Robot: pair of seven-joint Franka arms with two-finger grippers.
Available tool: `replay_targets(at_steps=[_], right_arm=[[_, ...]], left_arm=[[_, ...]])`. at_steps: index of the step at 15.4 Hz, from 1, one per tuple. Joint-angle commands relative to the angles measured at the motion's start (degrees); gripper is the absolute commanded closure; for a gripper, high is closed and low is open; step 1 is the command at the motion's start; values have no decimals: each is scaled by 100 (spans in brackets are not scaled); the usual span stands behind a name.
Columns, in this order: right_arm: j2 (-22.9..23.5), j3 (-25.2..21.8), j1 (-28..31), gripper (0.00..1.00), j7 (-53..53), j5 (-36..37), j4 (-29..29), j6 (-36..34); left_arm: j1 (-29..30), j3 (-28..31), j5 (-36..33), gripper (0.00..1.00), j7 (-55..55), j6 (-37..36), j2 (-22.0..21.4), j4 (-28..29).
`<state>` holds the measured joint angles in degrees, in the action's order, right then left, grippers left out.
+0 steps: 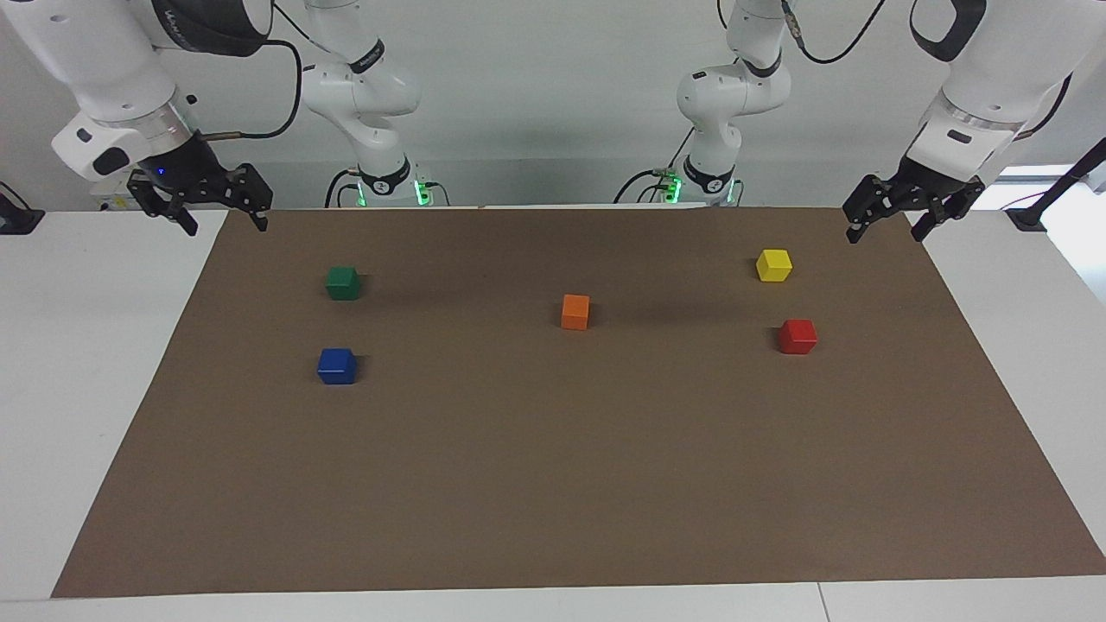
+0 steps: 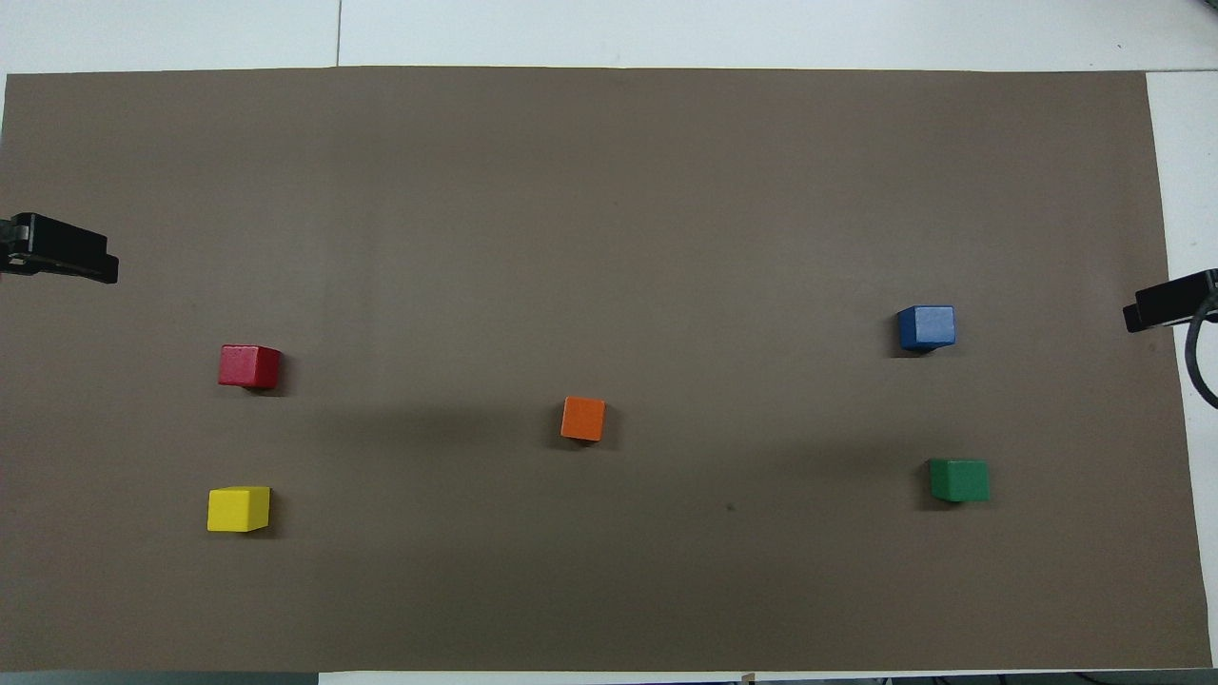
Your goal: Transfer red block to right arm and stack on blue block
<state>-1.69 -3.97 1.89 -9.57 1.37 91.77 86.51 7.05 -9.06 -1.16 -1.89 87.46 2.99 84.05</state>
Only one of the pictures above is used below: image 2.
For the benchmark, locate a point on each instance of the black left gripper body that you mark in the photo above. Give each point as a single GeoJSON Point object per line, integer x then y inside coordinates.
{"type": "Point", "coordinates": [33, 243]}

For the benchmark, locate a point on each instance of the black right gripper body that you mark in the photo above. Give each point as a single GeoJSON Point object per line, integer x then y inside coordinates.
{"type": "Point", "coordinates": [1191, 293]}

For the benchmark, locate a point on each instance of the red wooden cube block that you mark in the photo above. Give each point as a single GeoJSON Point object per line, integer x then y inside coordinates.
{"type": "Point", "coordinates": [249, 366]}

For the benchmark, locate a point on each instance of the blue wooden cube block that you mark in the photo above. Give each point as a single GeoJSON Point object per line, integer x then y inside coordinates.
{"type": "Point", "coordinates": [925, 327]}

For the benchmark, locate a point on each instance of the green wooden cube block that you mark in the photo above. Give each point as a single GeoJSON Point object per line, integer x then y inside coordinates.
{"type": "Point", "coordinates": [959, 480]}

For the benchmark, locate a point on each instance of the yellow wooden cube block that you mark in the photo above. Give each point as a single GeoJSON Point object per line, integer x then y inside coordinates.
{"type": "Point", "coordinates": [238, 510]}

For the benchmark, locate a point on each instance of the orange wooden cube block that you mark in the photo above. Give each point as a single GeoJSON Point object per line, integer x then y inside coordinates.
{"type": "Point", "coordinates": [582, 419]}

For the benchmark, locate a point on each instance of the brown paper table mat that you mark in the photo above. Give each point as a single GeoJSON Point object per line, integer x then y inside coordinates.
{"type": "Point", "coordinates": [609, 238]}

